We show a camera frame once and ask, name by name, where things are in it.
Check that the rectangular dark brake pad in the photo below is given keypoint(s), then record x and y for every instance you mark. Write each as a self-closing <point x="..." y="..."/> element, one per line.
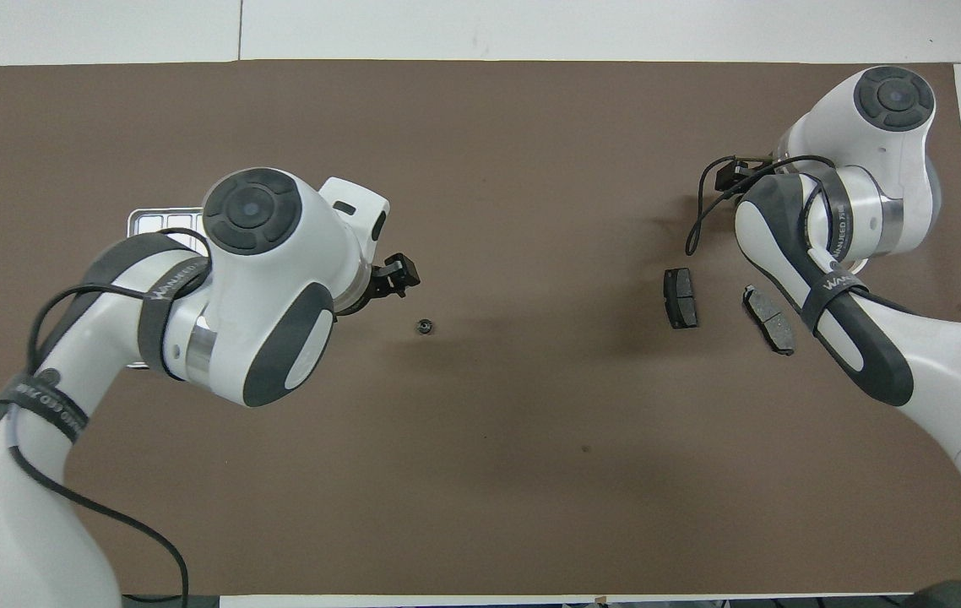
<point x="681" y="297"/>

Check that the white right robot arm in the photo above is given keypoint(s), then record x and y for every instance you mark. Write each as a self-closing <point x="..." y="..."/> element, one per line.
<point x="877" y="194"/>

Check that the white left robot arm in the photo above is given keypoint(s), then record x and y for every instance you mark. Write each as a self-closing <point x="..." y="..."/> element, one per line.
<point x="278" y="279"/>

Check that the silver metal tray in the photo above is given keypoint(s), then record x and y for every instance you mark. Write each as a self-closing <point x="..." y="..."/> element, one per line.
<point x="160" y="221"/>

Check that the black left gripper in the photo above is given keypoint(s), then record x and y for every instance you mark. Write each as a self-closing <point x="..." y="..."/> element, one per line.
<point x="375" y="287"/>

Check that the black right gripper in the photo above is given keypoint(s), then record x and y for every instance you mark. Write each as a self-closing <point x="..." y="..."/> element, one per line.
<point x="734" y="175"/>

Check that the curved dark brake pad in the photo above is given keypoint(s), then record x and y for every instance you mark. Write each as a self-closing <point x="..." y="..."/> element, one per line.
<point x="768" y="319"/>

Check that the brown table mat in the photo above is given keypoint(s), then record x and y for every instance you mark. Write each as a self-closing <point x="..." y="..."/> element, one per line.
<point x="531" y="439"/>

